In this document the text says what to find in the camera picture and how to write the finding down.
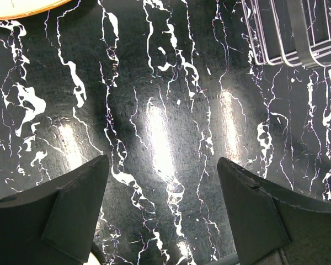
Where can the yellow floral plate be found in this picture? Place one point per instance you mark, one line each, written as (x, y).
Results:
(14, 9)

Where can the metal wire dish rack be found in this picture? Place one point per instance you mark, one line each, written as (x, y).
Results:
(291, 33)

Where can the cream plate with sprig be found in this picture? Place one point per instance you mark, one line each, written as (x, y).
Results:
(92, 260)

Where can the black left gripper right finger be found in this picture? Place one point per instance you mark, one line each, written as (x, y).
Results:
(271, 224)

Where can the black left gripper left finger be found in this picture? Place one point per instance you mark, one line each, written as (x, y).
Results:
(55, 222)

